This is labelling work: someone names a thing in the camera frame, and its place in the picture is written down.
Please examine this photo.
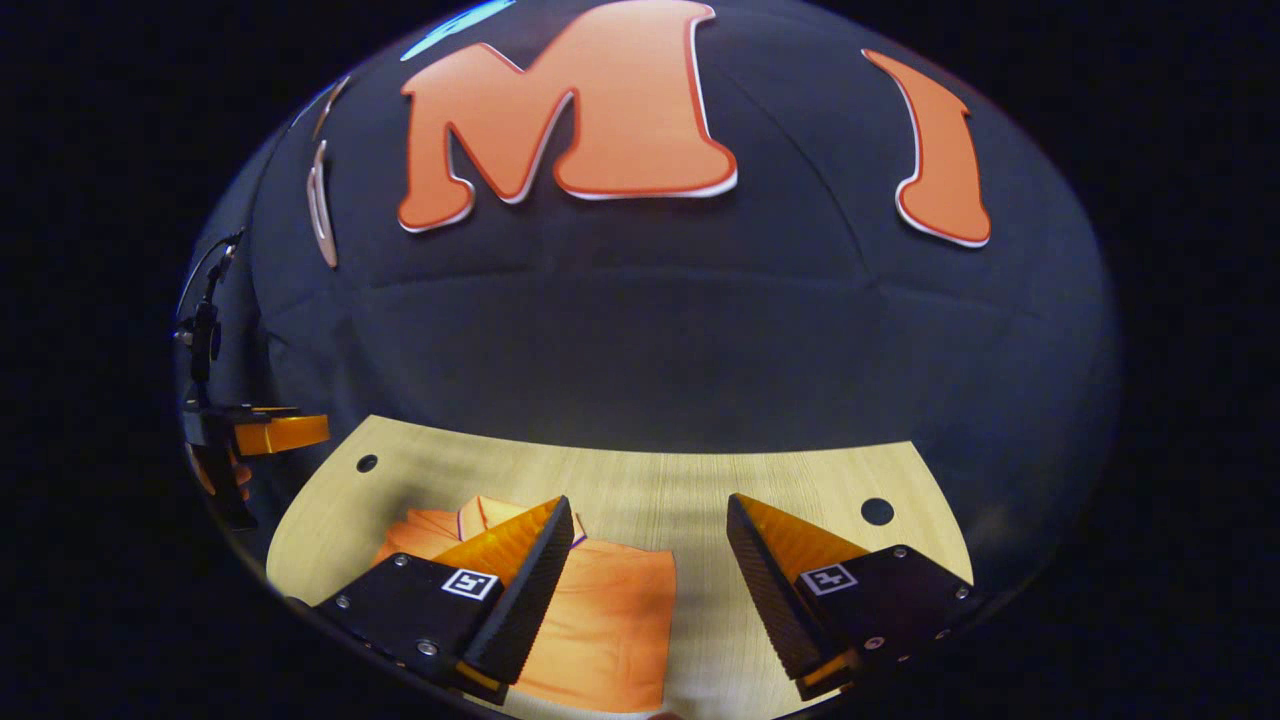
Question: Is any black stand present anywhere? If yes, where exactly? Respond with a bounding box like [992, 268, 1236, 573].
[173, 228, 248, 406]

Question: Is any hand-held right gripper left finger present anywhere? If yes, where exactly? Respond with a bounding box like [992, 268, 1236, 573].
[313, 494, 578, 707]

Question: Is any orange T-shirt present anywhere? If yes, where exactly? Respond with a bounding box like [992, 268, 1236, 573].
[372, 495, 679, 714]

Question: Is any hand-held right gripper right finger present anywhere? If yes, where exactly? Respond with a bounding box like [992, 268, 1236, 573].
[725, 492, 978, 703]

